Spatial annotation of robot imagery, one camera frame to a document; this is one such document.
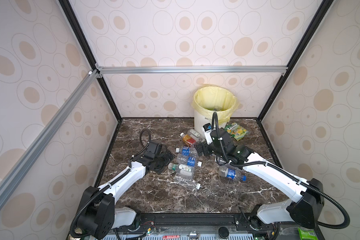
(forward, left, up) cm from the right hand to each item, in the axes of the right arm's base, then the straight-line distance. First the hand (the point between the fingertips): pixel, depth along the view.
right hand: (202, 141), depth 78 cm
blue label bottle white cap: (+5, +8, -17) cm, 20 cm away
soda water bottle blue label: (-2, +6, -17) cm, 18 cm away
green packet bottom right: (-38, -47, -21) cm, 64 cm away
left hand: (-4, +14, -10) cm, 18 cm away
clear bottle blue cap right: (-9, -17, -18) cm, 27 cm away
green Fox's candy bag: (+24, -28, -21) cm, 43 cm away
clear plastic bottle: (-12, +9, -22) cm, 27 cm away
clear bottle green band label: (-7, +11, -18) cm, 22 cm away
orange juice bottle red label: (+14, +7, -18) cm, 24 cm away
